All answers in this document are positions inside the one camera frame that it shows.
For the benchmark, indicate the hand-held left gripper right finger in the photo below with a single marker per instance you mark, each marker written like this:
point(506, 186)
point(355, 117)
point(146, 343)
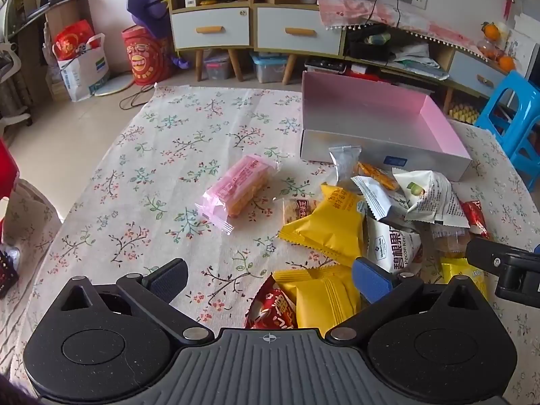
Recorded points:
point(371, 280)

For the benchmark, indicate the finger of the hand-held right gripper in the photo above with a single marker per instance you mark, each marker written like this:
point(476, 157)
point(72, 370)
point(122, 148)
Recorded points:
point(514, 270)

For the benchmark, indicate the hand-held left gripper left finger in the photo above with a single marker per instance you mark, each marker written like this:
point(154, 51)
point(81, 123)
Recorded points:
point(168, 280)

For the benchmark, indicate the white striped nut packet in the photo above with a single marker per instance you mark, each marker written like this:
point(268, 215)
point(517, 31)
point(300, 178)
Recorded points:
point(392, 247)

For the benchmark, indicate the yellow snack packet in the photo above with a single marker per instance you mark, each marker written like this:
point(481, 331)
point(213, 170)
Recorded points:
point(333, 228)
point(325, 299)

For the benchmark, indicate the yellow packet blue print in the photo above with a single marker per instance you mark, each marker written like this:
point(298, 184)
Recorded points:
point(460, 272)

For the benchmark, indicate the red foil snack packet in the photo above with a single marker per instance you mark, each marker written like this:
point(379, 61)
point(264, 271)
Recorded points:
point(272, 308)
point(476, 219)

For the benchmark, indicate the clear cracker packet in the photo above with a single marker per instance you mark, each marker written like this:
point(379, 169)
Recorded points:
point(449, 242)

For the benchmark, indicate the white grey snack packet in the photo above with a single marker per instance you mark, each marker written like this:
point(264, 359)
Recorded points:
point(377, 198)

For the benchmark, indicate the clear biscuit packet red label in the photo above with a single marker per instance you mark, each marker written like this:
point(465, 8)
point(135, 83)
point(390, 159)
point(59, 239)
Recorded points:
point(297, 211)

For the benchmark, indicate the white packet green print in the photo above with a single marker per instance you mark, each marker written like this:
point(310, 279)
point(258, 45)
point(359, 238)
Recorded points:
point(434, 198)

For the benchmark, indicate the orange and silver snack packet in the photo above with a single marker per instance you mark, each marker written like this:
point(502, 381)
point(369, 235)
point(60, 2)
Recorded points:
point(377, 175)

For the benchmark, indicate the pink cake packet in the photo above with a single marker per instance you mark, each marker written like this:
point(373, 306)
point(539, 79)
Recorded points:
point(238, 190)

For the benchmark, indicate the grey translucent small packet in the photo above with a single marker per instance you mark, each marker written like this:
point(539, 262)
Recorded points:
point(344, 164)

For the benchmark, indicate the pink cardboard box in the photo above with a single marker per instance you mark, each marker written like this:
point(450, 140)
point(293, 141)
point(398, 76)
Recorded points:
point(379, 109)

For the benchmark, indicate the floral tablecloth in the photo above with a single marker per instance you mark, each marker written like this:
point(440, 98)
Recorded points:
point(168, 135)

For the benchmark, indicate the black patterned pouch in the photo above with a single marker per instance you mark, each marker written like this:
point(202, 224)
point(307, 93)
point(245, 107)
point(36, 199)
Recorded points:
point(8, 274)

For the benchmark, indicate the yellow egg tray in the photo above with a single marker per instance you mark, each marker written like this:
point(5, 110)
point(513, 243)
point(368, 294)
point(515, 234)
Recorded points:
point(464, 114)

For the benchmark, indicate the blue plastic stool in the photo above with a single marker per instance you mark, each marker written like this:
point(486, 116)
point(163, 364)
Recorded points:
point(510, 97)

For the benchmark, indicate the red plastic stool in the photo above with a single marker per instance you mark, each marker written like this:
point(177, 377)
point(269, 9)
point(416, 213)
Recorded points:
point(8, 177)

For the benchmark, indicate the low wooden cabinet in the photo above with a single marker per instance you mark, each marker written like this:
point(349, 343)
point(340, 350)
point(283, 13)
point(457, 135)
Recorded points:
point(476, 74)

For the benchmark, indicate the round white board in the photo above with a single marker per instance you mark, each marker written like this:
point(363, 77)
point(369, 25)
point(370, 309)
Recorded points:
point(114, 86)

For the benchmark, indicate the orange fruit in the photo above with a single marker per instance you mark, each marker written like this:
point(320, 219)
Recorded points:
point(490, 31)
point(507, 63)

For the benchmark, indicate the small clear storage box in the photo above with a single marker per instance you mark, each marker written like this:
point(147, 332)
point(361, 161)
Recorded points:
point(217, 67)

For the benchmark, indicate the white bin with black device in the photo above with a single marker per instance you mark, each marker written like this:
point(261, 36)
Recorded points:
point(325, 66)

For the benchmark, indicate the white paper bag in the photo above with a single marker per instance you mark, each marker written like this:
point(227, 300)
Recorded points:
point(86, 74)

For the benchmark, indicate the stack of papers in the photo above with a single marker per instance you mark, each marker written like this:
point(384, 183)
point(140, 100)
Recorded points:
point(415, 61)

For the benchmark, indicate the red printed gift drum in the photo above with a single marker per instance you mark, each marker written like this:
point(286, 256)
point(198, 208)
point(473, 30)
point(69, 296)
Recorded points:
point(143, 57)

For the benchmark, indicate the clear storage box blue lid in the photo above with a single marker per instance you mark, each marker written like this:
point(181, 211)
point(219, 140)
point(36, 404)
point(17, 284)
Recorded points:
point(270, 69)

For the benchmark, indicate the black bag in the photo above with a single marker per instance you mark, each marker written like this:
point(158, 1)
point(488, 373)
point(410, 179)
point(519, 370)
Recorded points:
point(367, 46)

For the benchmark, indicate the white cardboard box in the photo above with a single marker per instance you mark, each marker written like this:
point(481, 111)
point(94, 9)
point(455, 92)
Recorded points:
point(527, 23)

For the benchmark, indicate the tall wooden shelf cabinet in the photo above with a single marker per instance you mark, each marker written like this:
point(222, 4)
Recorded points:
point(211, 29)

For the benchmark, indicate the red plastic bag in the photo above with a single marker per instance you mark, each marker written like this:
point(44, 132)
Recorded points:
point(71, 42)

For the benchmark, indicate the white office chair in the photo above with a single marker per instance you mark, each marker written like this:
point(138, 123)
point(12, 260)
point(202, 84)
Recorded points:
point(10, 71)

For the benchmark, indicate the wooden drawer cabinet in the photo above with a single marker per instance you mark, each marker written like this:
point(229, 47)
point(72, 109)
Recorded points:
point(295, 29)

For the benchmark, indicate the pink tasselled cloth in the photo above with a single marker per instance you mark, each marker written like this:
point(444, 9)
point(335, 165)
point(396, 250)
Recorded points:
point(358, 10)

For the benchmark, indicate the wooden desk shelf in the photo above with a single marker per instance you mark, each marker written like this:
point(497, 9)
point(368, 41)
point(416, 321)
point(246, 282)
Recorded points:
point(63, 12)

